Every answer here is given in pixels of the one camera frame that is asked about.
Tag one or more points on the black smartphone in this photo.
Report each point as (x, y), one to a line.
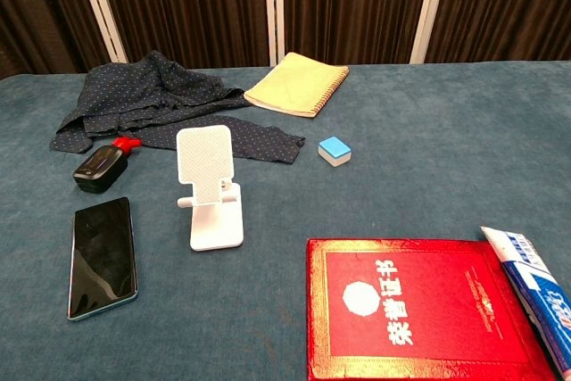
(102, 256)

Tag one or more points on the yellow spiral notebook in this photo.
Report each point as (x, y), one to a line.
(296, 84)

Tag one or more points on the dark pleated curtain panel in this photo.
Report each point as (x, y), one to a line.
(352, 2)
(40, 10)
(187, 6)
(508, 6)

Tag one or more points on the red gold certificate folder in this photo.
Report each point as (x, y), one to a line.
(424, 309)

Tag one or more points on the black ink bottle red cap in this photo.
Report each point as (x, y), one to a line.
(96, 169)

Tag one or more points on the navy polka dot cloth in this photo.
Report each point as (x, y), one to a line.
(134, 95)

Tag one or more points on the blue and white eraser block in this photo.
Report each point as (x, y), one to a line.
(334, 149)

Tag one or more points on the blue white toothpaste tube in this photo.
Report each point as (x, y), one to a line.
(540, 292)

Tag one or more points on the white folding phone stand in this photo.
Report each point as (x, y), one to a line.
(205, 162)

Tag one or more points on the white screen frame post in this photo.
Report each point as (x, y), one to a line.
(430, 6)
(274, 6)
(100, 6)

